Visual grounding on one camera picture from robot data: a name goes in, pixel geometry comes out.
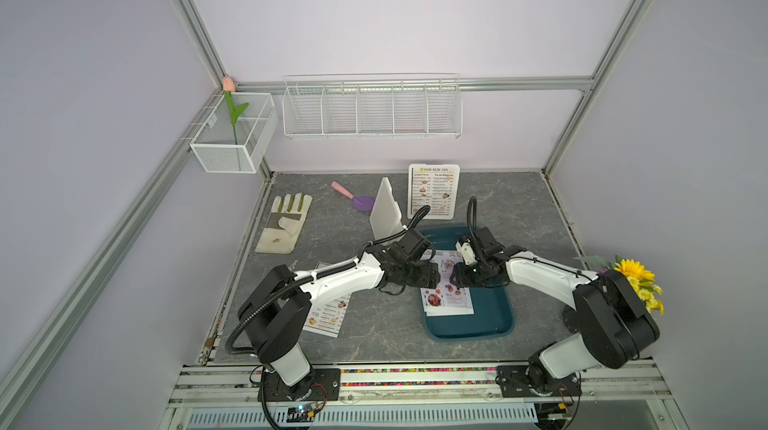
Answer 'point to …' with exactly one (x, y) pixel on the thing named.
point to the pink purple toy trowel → (361, 202)
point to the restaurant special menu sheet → (445, 299)
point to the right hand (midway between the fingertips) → (455, 277)
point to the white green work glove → (283, 228)
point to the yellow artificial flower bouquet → (640, 279)
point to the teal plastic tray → (493, 311)
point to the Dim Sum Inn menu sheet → (328, 317)
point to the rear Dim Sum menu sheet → (433, 187)
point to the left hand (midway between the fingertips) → (430, 281)
